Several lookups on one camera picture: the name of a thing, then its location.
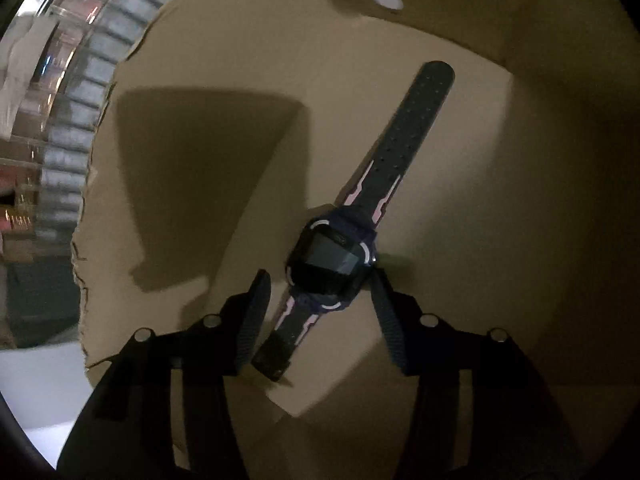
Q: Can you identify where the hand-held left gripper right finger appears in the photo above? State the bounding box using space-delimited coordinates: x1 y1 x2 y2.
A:
369 266 591 480

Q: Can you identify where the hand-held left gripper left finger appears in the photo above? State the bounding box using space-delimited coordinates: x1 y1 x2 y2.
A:
57 269 273 480

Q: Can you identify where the dark blue smart watch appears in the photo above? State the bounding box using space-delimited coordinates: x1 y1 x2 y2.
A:
250 60 457 383

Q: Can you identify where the large cardboard box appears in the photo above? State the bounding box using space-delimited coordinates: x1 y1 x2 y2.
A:
72 0 640 480

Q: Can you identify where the metal balcony railing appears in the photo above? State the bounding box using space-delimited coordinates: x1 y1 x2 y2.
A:
35 0 166 241

